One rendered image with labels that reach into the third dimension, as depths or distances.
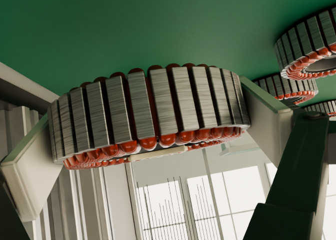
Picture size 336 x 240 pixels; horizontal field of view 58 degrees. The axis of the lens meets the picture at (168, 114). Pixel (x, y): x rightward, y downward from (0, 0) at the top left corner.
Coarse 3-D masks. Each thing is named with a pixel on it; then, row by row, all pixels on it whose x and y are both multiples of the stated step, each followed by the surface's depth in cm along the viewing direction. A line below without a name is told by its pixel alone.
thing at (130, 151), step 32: (192, 64) 14; (64, 96) 14; (96, 96) 13; (128, 96) 13; (160, 96) 13; (192, 96) 13; (224, 96) 14; (64, 128) 14; (96, 128) 13; (128, 128) 12; (160, 128) 12; (192, 128) 13; (224, 128) 14; (64, 160) 15; (96, 160) 14; (128, 160) 21
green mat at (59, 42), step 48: (0, 0) 17; (48, 0) 18; (96, 0) 18; (144, 0) 19; (192, 0) 20; (240, 0) 21; (288, 0) 23; (0, 48) 22; (48, 48) 23; (96, 48) 25; (144, 48) 26; (192, 48) 28; (240, 48) 30
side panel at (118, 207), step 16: (96, 176) 45; (112, 176) 57; (128, 176) 69; (96, 192) 45; (112, 192) 55; (128, 192) 68; (112, 208) 53; (128, 208) 65; (112, 224) 46; (128, 224) 62
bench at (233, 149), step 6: (222, 144) 386; (234, 144) 308; (246, 144) 304; (252, 144) 304; (222, 150) 385; (228, 150) 304; (234, 150) 304; (240, 150) 304; (246, 150) 331; (252, 150) 371; (222, 156) 385
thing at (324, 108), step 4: (332, 100) 76; (312, 104) 77; (316, 104) 76; (320, 104) 76; (324, 104) 75; (328, 104) 75; (332, 104) 75; (304, 108) 78; (308, 108) 77; (312, 108) 77; (316, 108) 76; (320, 108) 76; (324, 108) 76; (328, 108) 75; (332, 108) 75; (324, 112) 75; (328, 112) 75; (332, 112) 75; (332, 116) 82; (244, 132) 80
